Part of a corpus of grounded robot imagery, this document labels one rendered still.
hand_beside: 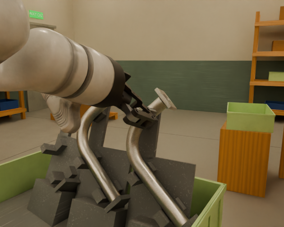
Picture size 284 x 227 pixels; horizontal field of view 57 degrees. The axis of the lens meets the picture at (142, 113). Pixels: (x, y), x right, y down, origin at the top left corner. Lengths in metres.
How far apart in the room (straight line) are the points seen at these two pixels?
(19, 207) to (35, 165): 0.16
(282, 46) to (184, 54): 2.21
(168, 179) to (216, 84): 6.04
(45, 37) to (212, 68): 6.37
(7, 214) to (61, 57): 0.64
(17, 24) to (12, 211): 0.70
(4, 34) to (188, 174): 0.48
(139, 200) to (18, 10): 0.51
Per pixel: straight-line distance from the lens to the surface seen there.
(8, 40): 0.23
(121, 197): 0.63
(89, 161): 0.68
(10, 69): 0.30
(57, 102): 0.38
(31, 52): 0.29
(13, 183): 0.94
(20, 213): 0.85
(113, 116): 5.70
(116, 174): 0.70
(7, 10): 0.23
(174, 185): 0.61
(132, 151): 0.60
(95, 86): 0.33
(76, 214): 0.70
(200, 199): 0.75
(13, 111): 6.01
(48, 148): 0.83
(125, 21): 7.47
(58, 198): 0.75
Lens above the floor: 1.27
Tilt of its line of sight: 12 degrees down
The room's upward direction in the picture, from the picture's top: straight up
